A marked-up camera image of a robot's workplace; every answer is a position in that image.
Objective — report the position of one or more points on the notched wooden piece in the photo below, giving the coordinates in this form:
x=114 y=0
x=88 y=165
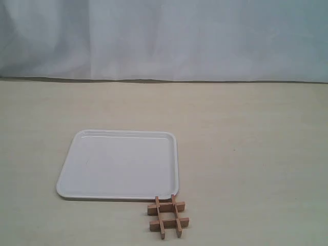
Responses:
x=165 y=207
x=161 y=226
x=177 y=217
x=168 y=223

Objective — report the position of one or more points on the white rectangular plastic tray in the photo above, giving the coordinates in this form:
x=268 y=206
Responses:
x=120 y=164

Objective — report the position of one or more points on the white backdrop curtain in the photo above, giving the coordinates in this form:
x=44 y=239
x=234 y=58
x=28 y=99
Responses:
x=165 y=40

